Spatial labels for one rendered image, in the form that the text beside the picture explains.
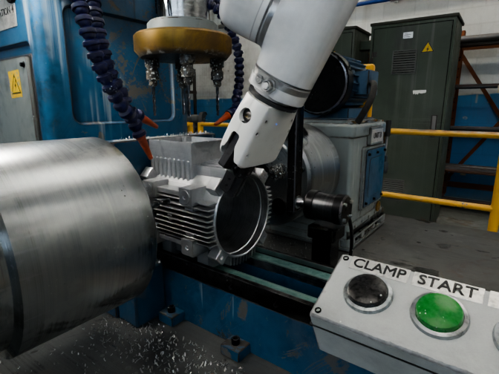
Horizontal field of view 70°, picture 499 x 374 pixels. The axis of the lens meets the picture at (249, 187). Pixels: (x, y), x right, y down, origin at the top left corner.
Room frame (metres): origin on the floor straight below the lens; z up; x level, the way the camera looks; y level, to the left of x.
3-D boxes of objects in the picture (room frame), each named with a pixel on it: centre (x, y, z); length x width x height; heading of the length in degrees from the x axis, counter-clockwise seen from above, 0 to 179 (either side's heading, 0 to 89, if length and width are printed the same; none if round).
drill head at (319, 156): (0.95, -0.11, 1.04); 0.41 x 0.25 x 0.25; 143
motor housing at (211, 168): (0.68, 0.09, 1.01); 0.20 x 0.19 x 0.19; 52
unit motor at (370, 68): (1.17, -0.32, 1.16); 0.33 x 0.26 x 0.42; 143
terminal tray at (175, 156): (0.71, 0.12, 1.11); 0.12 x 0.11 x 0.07; 52
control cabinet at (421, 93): (3.54, -1.55, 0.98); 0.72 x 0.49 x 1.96; 55
